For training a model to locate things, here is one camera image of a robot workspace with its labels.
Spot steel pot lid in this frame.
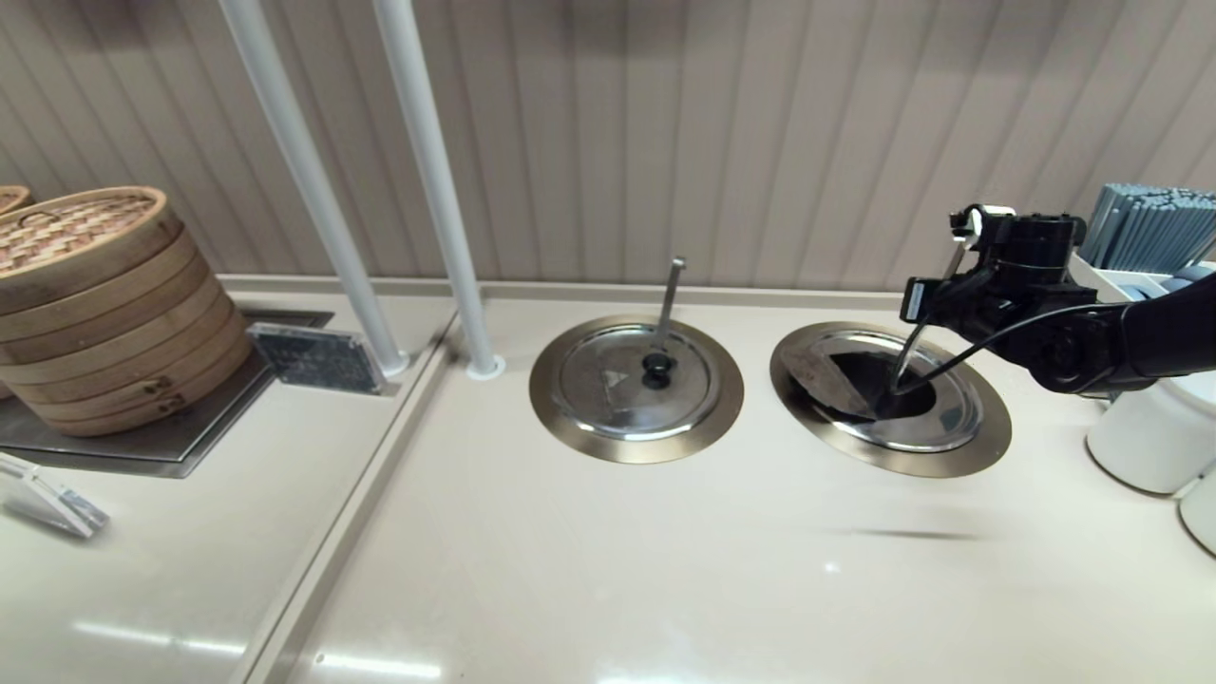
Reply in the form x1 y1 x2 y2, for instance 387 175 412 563
788 330 984 453
556 324 719 441

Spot white plastic utensil holder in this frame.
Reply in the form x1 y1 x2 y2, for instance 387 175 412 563
1069 249 1216 305

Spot grey chopsticks bundle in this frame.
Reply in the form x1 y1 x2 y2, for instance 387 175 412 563
1083 183 1216 276

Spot white ceramic jar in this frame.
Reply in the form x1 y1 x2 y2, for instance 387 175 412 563
1086 366 1216 497
1176 461 1216 559

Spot white metal pole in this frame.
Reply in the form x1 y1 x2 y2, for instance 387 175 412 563
372 0 506 381
218 0 411 377

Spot dark acrylic label sign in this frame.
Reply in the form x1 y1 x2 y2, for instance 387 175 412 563
249 321 389 395

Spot steel recessed steamer tray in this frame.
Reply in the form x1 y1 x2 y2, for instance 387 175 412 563
0 309 335 478

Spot stacked bamboo steamer baskets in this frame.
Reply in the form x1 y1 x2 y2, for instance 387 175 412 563
0 186 254 438

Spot clear acrylic sign stand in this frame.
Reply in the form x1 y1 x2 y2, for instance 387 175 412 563
0 452 110 541

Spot black camera cable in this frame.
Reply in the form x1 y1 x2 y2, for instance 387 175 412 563
891 302 1131 396

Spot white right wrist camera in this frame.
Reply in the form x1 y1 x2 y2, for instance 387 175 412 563
950 204 1016 250

